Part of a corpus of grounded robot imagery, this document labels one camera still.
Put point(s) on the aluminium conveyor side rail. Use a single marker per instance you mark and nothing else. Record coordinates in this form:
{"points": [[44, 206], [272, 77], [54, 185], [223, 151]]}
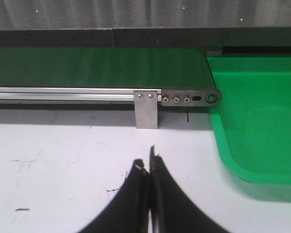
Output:
{"points": [[62, 93]]}

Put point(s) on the steel conveyor support bracket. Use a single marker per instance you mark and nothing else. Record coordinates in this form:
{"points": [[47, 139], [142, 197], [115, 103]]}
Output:
{"points": [[146, 110]]}

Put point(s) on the dark grey raised platform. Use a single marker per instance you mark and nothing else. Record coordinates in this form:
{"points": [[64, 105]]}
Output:
{"points": [[229, 40]]}

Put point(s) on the grey pleated curtain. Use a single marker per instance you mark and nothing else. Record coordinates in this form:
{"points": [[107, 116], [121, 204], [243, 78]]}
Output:
{"points": [[96, 14]]}

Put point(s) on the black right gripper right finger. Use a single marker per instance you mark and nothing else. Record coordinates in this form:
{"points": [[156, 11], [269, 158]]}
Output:
{"points": [[171, 209]]}

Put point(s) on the steel conveyor end plate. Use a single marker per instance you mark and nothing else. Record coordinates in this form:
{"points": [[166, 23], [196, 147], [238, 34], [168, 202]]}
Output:
{"points": [[200, 97]]}

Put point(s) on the green plastic bin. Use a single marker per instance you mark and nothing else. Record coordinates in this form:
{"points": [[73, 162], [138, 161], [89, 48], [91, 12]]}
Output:
{"points": [[252, 123]]}

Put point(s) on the green conveyor belt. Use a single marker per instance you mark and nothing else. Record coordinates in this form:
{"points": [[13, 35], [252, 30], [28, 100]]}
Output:
{"points": [[105, 67]]}

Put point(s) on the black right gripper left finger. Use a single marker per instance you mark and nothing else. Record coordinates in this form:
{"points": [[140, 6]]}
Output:
{"points": [[128, 211]]}

